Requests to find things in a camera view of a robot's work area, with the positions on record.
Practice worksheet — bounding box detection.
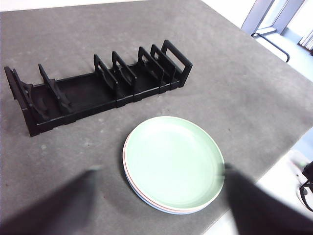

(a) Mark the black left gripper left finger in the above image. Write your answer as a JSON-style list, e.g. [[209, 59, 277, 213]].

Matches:
[[0, 165, 105, 235]]

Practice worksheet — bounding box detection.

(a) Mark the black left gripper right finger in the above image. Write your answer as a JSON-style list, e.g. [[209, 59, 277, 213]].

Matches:
[[224, 163, 313, 235]]

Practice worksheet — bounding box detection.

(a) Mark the pink plate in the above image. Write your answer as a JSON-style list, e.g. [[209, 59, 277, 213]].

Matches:
[[122, 139, 216, 213]]

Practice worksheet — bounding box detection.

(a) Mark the green plate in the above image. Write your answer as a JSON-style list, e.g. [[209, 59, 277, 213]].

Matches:
[[124, 116, 225, 212]]

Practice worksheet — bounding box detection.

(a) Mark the black plastic plate rack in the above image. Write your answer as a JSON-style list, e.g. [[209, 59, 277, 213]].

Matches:
[[3, 39, 193, 138]]

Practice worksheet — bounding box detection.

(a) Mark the black device with cable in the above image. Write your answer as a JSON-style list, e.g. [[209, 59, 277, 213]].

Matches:
[[299, 160, 313, 212]]

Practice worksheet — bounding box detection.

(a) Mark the black metal frame leg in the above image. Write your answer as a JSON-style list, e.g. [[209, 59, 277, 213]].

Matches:
[[251, 31, 291, 62]]

